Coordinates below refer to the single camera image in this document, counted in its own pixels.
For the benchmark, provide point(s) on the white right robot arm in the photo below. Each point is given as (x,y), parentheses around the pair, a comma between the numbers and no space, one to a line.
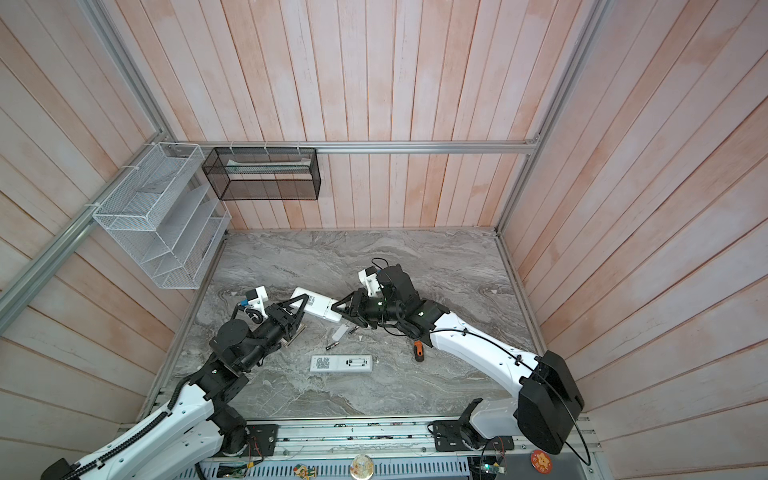
(543,401)

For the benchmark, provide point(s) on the playing card box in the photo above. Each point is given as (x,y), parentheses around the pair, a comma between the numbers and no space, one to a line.
(296,334)

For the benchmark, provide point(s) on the white battery cover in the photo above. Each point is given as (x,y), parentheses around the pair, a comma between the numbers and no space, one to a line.
(339,333)

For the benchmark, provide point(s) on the red round sticker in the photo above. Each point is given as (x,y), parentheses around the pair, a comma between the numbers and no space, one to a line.
(541,462)

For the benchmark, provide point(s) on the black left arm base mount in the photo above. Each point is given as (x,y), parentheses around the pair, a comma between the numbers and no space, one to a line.
(261,440)

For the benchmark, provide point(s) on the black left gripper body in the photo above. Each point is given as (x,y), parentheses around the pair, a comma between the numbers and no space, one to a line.
(278,325)

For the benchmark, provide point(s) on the orange black screwdriver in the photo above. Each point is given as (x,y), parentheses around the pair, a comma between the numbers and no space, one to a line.
(418,351)

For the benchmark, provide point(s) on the white slim remote control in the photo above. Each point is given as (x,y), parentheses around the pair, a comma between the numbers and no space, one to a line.
(341,364)

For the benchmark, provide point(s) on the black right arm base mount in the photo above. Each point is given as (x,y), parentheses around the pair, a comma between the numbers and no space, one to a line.
(458,435)

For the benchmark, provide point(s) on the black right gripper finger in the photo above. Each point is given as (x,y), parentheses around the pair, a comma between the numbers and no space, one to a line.
(346,304)
(350,315)

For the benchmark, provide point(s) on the round gold white badge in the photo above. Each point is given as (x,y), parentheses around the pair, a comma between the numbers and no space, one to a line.
(362,467)

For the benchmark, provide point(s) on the white wire mesh shelf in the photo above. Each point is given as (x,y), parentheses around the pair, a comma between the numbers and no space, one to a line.
(169,222)

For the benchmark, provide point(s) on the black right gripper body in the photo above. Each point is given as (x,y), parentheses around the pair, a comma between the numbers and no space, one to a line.
(373,309)

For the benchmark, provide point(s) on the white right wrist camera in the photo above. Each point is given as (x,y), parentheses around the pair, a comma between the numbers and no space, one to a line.
(369,280)

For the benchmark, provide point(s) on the black wire mesh basket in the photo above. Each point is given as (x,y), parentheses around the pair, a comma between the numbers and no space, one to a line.
(263,173)

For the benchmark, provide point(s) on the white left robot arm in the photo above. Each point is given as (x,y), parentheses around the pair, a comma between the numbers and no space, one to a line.
(197,421)

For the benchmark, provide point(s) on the small colourful charm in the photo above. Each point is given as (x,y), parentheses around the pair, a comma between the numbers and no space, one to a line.
(305,472)

